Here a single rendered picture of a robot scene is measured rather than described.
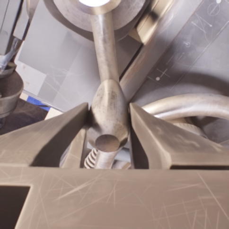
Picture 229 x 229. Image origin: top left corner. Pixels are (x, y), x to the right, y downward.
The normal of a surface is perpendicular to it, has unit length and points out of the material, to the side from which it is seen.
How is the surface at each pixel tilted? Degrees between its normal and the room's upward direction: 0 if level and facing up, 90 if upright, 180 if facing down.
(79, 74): 90
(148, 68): 90
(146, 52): 90
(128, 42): 90
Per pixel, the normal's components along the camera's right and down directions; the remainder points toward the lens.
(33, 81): 0.00, 0.56
